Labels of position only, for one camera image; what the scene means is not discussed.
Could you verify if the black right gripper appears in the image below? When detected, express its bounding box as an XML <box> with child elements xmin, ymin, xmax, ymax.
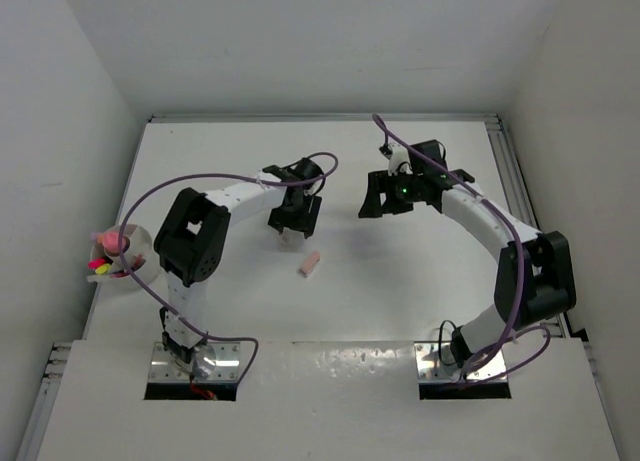
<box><xmin>359</xmin><ymin>168</ymin><xmax>423</xmax><ymax>218</ymax></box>

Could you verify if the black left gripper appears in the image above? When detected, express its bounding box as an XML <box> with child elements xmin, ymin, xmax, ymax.
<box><xmin>269</xmin><ymin>192</ymin><xmax>320</xmax><ymax>237</ymax></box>

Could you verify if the white eraser with label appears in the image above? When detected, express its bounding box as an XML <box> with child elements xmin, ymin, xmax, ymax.
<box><xmin>277</xmin><ymin>230</ymin><xmax>296</xmax><ymax>252</ymax></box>

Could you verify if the yellow black highlighter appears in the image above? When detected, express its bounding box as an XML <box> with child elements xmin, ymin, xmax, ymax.
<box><xmin>95</xmin><ymin>264</ymin><xmax>111</xmax><ymax>275</ymax></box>

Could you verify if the pink black highlighter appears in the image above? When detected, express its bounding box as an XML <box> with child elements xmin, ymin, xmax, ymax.
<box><xmin>88</xmin><ymin>258</ymin><xmax>107</xmax><ymax>269</ymax></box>

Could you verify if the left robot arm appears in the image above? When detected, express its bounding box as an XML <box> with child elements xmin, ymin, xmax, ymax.
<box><xmin>154</xmin><ymin>157</ymin><xmax>324</xmax><ymax>368</ymax></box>

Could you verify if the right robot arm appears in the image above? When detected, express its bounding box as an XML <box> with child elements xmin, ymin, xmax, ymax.
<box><xmin>358</xmin><ymin>140</ymin><xmax>577</xmax><ymax>371</ymax></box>

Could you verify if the pink eraser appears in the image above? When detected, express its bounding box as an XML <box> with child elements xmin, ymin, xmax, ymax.
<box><xmin>299</xmin><ymin>251</ymin><xmax>321</xmax><ymax>277</ymax></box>

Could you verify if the white round container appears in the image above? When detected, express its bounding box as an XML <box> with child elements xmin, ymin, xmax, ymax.
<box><xmin>86</xmin><ymin>224</ymin><xmax>160</xmax><ymax>290</ymax></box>

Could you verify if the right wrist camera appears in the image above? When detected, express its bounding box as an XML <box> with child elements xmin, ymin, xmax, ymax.
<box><xmin>379</xmin><ymin>142</ymin><xmax>412</xmax><ymax>176</ymax></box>

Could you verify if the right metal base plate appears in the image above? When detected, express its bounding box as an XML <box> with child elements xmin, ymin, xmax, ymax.
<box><xmin>413</xmin><ymin>341</ymin><xmax>513</xmax><ymax>401</ymax></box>

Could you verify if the metal base plate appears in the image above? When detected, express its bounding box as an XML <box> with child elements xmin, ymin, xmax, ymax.
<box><xmin>413</xmin><ymin>341</ymin><xmax>513</xmax><ymax>401</ymax></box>
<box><xmin>144</xmin><ymin>342</ymin><xmax>241</xmax><ymax>402</ymax></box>

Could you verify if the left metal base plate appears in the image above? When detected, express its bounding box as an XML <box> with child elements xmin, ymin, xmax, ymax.
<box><xmin>144</xmin><ymin>342</ymin><xmax>241</xmax><ymax>402</ymax></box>

